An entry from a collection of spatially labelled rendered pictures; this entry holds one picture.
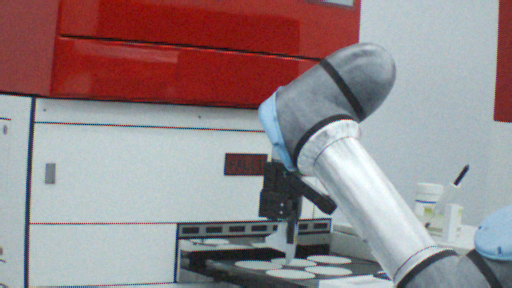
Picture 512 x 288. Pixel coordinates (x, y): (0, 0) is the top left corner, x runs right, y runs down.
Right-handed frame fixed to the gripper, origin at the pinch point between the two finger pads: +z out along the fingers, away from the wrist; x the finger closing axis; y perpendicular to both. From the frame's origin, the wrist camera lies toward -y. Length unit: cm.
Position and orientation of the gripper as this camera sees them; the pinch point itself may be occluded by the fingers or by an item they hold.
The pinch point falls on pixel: (291, 258)
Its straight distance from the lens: 217.9
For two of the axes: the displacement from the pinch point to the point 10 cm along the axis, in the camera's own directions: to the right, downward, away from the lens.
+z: -0.8, 10.0, 0.5
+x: -1.5, 0.4, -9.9
